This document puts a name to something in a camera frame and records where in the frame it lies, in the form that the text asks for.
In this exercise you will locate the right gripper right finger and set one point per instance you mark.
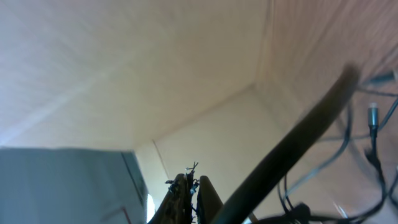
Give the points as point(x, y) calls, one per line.
point(210, 208)

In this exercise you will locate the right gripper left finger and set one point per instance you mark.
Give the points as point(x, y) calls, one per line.
point(177, 207)

